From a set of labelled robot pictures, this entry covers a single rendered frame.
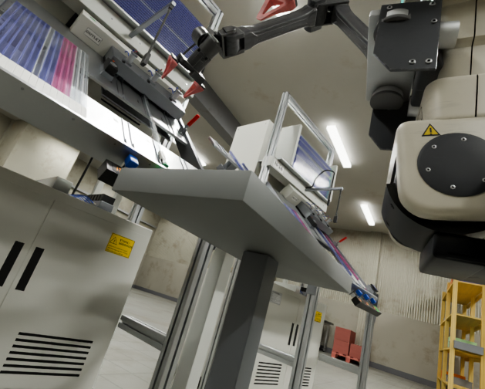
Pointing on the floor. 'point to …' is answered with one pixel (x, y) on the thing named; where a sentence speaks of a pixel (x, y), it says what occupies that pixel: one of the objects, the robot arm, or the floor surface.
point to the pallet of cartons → (345, 345)
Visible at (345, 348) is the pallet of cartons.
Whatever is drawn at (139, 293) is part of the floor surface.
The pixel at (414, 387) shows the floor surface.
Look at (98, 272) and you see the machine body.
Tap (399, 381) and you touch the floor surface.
